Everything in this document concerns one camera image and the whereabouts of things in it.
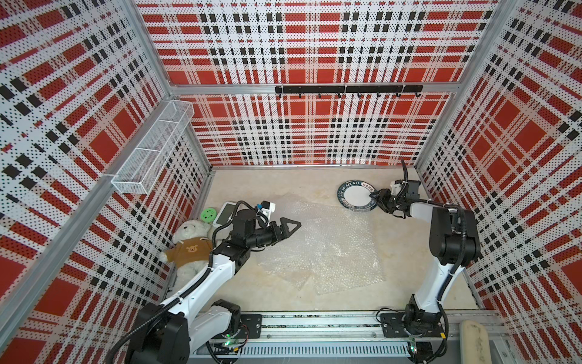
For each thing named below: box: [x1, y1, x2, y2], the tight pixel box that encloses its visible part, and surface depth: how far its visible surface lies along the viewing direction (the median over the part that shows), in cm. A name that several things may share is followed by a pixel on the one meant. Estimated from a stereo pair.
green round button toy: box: [200, 207, 218, 223], surface depth 99 cm
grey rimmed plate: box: [337, 179, 379, 212], surface depth 109 cm
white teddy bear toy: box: [158, 219, 213, 292], surface depth 86 cm
